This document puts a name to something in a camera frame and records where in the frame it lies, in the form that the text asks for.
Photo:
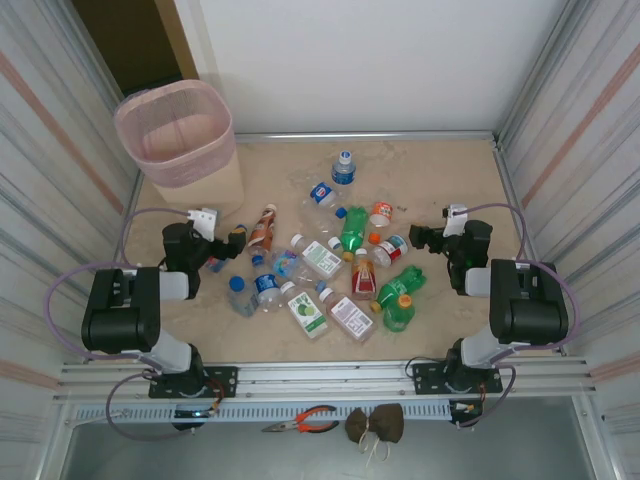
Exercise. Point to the small orange label bottle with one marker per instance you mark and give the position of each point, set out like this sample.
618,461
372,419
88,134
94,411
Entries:
383,212

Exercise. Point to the pink waste bin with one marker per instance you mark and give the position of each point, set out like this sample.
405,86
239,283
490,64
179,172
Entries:
175,172

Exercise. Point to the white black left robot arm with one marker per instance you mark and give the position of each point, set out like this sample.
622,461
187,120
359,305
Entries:
120,320

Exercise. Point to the beige ribbed waste bin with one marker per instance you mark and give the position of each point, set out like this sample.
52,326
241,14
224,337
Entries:
210,195

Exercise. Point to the green white label bottle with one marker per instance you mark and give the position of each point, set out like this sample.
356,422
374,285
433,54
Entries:
320,257

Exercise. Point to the aluminium mounting rail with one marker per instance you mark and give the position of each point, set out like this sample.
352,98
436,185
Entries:
325,380

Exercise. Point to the clear Pepsi bottle blue cap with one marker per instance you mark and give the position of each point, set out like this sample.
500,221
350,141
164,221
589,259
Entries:
322,193

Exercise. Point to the pink label juice bottle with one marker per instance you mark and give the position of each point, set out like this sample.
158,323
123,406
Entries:
350,316

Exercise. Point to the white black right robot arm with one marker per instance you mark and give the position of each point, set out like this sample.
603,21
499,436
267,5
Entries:
530,310

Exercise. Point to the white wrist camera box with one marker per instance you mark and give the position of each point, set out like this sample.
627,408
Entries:
205,220
456,220

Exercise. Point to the red label tea bottle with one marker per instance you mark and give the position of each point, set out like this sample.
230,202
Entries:
363,280

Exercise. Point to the clear bottle colourful blue label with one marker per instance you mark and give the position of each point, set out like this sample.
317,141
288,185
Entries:
286,262

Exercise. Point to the black left controller box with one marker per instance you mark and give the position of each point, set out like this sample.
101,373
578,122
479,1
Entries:
192,417

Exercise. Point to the brown coffee drink bottle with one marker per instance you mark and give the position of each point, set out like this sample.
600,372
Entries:
263,231

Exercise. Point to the black controller box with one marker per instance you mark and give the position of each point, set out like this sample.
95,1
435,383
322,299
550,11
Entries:
192,417
467,412

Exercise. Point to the red white label bottle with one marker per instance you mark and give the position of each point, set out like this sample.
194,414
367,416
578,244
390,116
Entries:
395,248

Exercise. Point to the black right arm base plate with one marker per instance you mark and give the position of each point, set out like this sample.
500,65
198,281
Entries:
425,375

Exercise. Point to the blue label bottle white cap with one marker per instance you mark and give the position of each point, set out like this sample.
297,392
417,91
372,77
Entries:
343,174

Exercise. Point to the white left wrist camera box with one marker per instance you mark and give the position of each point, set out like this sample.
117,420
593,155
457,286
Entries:
205,220

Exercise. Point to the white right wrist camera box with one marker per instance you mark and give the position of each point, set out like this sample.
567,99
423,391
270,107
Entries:
456,220

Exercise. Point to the lime picture label bottle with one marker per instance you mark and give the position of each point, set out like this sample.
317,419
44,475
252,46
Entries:
306,311

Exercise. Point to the aluminium table edge rail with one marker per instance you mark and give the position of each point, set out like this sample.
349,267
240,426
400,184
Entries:
375,136

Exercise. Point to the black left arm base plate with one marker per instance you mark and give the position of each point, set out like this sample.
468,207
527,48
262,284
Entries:
222,380

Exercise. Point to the black right controller box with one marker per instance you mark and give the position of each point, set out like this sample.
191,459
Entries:
467,412

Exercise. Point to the small bottle red blue label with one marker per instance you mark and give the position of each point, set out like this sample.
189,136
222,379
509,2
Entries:
215,263

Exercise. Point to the clear unlabelled bottle white cap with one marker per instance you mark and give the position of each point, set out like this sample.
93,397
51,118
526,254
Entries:
315,225

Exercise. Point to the green bottle yellow cap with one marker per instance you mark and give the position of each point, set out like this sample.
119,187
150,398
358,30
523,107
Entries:
398,317
397,286
355,227

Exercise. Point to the wooden door frame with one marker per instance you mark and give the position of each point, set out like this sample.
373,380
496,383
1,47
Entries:
175,35

